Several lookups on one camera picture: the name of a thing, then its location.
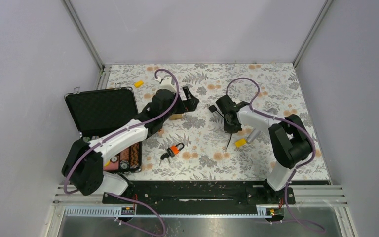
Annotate large brass padlock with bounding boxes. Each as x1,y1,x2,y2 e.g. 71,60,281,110
169,114,183,120

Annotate black cord with fob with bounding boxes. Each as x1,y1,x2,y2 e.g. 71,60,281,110
208,104,233,150

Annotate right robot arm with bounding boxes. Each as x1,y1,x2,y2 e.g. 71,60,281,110
216,95,316,203

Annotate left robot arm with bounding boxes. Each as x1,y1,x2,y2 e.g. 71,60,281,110
62,86,199,203

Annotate grey marker yellow cap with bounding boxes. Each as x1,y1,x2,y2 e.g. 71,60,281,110
234,129,261,148

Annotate floral table cloth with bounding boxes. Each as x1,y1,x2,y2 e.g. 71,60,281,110
107,63,315,180

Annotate small orange black padlock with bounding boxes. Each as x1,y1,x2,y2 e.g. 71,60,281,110
159,143,185,165

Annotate yellow block near case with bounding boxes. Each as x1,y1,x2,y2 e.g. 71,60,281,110
134,80,144,88

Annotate black poker chip case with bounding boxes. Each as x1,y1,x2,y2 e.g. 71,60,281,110
64,87,142,173

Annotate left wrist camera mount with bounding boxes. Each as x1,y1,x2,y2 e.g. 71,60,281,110
155,76,176,93

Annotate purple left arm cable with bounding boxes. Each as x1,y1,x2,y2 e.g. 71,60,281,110
63,69,180,195

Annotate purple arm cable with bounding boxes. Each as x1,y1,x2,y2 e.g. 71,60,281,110
225,77,326,234
63,69,180,195

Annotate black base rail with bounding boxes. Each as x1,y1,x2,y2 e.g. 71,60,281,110
103,179,297,218

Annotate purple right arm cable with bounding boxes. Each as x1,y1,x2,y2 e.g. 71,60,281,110
225,77,326,234

